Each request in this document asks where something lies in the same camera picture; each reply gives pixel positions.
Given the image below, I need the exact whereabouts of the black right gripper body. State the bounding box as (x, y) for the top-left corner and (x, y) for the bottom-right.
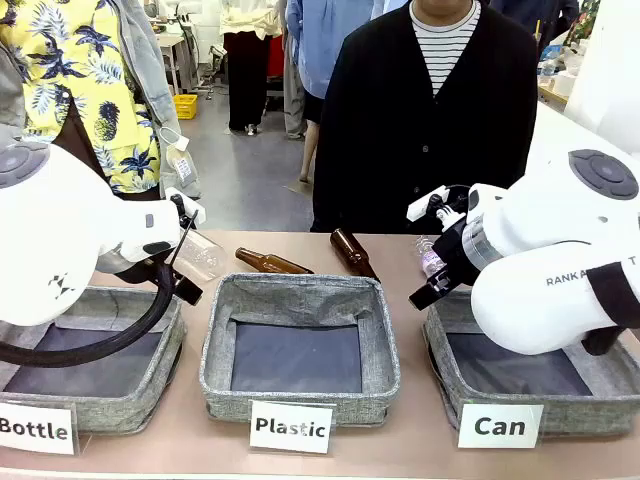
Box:
(432, 223), (490, 289)

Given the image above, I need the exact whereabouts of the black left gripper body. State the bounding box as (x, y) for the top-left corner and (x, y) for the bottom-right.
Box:
(124, 258), (177, 290)

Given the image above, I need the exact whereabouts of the large clear plastic bottle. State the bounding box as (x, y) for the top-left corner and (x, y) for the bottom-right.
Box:
(172, 230), (229, 283)

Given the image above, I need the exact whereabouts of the brown glass beer bottle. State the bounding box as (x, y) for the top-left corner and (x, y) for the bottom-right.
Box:
(329, 227), (382, 284)
(234, 246), (315, 276)

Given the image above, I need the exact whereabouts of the grey fabric basket labelled Plastic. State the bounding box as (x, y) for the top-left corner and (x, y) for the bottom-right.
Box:
(199, 272), (402, 429)

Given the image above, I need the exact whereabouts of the grey fabric basket labelled Bottle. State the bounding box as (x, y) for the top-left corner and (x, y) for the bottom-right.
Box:
(0, 285), (188, 435)

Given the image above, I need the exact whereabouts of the white Can label sign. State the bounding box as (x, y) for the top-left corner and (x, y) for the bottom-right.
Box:
(457, 402), (545, 450)

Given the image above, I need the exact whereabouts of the grey fabric basket labelled Can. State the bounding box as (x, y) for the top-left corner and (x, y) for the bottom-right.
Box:
(422, 289), (640, 439)

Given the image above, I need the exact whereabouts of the small crumpled clear bottle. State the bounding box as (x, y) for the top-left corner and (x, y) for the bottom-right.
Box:
(412, 234), (449, 279)

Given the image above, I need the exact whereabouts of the clear tag pouch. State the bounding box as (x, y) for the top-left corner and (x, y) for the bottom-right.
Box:
(159, 126), (194, 184)

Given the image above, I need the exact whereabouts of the person in black cardigan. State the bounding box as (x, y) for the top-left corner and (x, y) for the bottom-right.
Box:
(309, 0), (541, 235)

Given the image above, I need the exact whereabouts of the white Plastic label sign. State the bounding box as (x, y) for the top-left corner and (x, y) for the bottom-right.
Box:
(248, 399), (335, 455)

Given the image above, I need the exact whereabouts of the yellow plastic crate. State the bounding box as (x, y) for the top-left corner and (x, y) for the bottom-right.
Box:
(172, 93), (200, 121)

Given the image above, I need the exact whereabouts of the white Bottle label sign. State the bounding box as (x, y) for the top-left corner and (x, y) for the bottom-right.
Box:
(0, 399), (80, 456)

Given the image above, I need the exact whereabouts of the cluttered background desk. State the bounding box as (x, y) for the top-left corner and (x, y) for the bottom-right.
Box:
(537, 43), (601, 114)

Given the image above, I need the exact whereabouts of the person in yellow floral shirt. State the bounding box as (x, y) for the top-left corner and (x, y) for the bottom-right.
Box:
(0, 0), (203, 202)

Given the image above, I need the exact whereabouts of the background work table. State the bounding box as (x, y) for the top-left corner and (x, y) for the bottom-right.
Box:
(153, 29), (189, 97)

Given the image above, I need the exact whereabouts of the person in cream top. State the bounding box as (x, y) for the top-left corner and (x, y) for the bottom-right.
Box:
(219, 0), (282, 137)

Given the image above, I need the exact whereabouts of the person in blue shirt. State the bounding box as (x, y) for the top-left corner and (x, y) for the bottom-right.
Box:
(283, 0), (412, 184)

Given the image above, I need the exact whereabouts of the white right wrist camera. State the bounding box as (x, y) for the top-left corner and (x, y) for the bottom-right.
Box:
(405, 183), (471, 234)

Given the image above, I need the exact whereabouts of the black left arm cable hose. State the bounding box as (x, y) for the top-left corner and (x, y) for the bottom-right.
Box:
(0, 257), (184, 369)

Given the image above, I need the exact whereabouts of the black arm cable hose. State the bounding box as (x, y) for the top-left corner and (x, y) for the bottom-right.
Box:
(581, 261), (640, 357)
(0, 257), (184, 369)

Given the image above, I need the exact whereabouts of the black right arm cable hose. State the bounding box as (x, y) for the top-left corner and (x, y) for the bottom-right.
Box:
(581, 261), (640, 357)

